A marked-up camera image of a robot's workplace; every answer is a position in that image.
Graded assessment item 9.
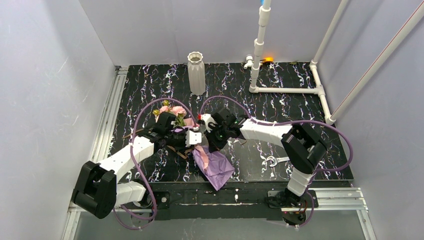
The brown ribbon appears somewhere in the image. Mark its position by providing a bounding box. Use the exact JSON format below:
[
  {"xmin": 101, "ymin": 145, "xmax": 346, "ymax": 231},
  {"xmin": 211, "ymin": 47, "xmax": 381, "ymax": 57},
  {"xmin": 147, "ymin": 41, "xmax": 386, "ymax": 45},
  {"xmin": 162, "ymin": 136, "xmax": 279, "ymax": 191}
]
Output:
[{"xmin": 135, "ymin": 126, "xmax": 195, "ymax": 159}]

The purple flower bouquet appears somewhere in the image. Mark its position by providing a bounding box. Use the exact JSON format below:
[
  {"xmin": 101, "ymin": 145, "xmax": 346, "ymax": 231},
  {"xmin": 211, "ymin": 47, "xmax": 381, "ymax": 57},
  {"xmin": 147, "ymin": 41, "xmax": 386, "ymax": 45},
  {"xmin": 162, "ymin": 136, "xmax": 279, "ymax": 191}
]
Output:
[{"xmin": 152, "ymin": 100, "xmax": 235, "ymax": 191}]

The white ribbed vase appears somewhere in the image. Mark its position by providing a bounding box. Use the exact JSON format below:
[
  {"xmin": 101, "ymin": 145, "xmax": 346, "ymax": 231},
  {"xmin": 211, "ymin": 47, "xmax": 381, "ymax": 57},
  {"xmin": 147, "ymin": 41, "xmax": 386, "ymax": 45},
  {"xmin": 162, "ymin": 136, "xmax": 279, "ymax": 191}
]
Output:
[{"xmin": 187, "ymin": 51, "xmax": 206, "ymax": 96}]

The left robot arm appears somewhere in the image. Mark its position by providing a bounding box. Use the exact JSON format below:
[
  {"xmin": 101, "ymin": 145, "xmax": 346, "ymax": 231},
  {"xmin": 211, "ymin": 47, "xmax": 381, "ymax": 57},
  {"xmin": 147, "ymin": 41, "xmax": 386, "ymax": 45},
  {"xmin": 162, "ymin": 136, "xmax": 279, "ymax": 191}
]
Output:
[{"xmin": 71, "ymin": 112, "xmax": 202, "ymax": 219}]

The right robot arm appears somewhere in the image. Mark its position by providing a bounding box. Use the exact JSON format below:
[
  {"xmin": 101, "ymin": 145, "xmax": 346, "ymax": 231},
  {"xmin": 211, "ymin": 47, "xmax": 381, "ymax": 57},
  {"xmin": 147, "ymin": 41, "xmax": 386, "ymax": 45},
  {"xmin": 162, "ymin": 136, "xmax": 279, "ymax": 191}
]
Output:
[{"xmin": 198, "ymin": 108, "xmax": 328, "ymax": 201}]

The silver wrench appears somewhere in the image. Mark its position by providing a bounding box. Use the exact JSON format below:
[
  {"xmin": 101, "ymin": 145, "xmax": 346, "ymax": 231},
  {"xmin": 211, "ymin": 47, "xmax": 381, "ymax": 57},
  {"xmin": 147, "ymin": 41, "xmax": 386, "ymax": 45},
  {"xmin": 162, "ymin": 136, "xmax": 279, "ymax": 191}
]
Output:
[{"xmin": 266, "ymin": 156, "xmax": 290, "ymax": 168}]

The orange yellow small object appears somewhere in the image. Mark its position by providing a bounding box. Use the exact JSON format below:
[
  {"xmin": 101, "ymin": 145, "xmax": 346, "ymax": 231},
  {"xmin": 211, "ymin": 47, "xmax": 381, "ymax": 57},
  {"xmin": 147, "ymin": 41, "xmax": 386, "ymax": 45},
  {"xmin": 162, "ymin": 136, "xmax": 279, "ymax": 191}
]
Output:
[{"xmin": 260, "ymin": 57, "xmax": 274, "ymax": 63}]

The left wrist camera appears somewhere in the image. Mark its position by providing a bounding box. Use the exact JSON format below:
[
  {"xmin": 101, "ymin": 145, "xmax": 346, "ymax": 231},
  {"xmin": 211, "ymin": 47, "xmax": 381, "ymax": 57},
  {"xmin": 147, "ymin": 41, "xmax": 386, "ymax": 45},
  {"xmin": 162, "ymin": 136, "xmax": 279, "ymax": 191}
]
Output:
[{"xmin": 185, "ymin": 127, "xmax": 202, "ymax": 147}]

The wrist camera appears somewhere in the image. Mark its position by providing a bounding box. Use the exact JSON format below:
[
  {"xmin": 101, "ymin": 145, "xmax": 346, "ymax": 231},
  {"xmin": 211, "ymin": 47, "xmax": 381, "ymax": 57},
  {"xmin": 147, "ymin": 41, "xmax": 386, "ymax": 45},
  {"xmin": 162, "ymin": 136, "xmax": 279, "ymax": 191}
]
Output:
[
  {"xmin": 197, "ymin": 113, "xmax": 216, "ymax": 132},
  {"xmin": 185, "ymin": 127, "xmax": 202, "ymax": 147}
]

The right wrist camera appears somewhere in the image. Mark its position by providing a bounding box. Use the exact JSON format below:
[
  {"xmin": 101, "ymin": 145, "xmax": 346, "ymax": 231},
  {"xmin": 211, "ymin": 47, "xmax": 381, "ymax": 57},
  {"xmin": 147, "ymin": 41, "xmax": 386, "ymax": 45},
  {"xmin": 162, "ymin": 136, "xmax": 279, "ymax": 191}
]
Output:
[{"xmin": 197, "ymin": 113, "xmax": 216, "ymax": 132}]

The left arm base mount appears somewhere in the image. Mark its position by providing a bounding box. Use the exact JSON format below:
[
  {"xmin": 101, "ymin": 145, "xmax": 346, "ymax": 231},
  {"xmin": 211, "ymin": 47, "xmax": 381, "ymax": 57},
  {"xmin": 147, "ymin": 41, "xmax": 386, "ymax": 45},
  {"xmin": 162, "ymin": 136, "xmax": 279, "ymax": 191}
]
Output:
[{"xmin": 133, "ymin": 191, "xmax": 171, "ymax": 210}]

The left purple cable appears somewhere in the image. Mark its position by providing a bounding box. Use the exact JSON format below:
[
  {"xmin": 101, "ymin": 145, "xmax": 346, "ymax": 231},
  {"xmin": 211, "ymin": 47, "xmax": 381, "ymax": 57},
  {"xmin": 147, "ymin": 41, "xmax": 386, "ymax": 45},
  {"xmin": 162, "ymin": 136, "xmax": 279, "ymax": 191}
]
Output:
[{"xmin": 112, "ymin": 97, "xmax": 198, "ymax": 231}]

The purple cable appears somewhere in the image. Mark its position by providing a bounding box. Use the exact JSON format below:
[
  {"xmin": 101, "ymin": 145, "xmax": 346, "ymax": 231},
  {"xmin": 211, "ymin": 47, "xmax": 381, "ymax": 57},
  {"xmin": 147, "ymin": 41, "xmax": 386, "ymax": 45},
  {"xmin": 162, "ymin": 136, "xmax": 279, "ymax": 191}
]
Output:
[
  {"xmin": 199, "ymin": 96, "xmax": 354, "ymax": 229},
  {"xmin": 112, "ymin": 97, "xmax": 198, "ymax": 231}
]

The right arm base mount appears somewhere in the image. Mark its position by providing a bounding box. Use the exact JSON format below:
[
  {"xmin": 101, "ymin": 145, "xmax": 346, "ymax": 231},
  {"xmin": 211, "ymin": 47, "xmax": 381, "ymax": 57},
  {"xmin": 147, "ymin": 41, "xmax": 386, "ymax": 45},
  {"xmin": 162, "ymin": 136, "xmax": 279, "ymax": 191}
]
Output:
[{"xmin": 264, "ymin": 189, "xmax": 319, "ymax": 228}]

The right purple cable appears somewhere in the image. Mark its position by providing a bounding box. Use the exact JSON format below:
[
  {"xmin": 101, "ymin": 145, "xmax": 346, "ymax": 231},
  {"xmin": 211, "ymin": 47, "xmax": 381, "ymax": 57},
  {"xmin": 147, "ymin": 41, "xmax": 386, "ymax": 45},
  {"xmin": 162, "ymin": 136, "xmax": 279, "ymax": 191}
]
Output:
[{"xmin": 199, "ymin": 96, "xmax": 354, "ymax": 229}]

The white PVC pipe frame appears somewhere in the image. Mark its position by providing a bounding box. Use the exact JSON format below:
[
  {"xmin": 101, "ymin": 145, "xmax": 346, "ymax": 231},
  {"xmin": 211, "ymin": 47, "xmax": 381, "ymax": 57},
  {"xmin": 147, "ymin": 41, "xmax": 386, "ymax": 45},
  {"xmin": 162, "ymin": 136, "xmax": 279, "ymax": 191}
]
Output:
[{"xmin": 243, "ymin": 0, "xmax": 424, "ymax": 126}]

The aluminium rail frame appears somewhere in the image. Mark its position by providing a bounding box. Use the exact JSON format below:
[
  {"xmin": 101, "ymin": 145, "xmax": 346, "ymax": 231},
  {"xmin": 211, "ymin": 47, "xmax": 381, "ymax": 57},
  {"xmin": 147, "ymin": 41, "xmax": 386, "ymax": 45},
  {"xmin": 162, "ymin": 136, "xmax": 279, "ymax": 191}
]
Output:
[{"xmin": 67, "ymin": 63, "xmax": 372, "ymax": 240}]

